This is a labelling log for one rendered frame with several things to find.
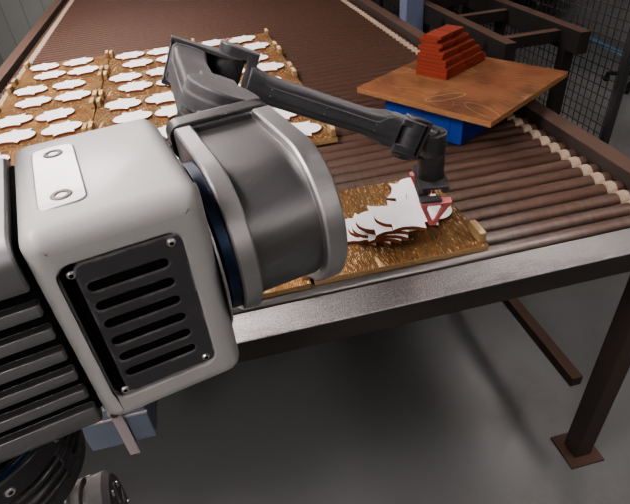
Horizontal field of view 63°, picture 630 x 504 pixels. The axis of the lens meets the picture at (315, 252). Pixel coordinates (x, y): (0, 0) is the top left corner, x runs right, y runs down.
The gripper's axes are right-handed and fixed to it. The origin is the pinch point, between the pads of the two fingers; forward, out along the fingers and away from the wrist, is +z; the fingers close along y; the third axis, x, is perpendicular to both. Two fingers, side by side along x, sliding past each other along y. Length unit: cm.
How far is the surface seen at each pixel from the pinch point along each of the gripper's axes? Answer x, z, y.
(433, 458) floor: -6, 100, -4
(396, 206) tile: 6.8, 0.6, 3.5
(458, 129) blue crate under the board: -19, 4, 47
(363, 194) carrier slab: 13.2, 6.7, 19.8
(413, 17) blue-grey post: -30, 6, 188
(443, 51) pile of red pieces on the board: -20, -11, 76
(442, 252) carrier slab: -2.0, 6.6, -7.8
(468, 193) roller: -15.2, 9.0, 19.5
